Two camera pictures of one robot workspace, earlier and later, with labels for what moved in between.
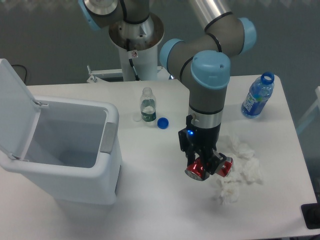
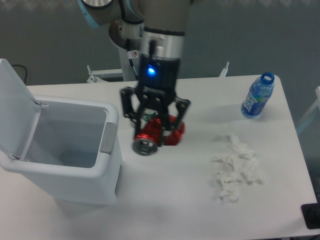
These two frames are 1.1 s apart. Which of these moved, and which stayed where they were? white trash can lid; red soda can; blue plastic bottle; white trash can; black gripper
Moved: black gripper; red soda can
Stayed: blue plastic bottle; white trash can; white trash can lid
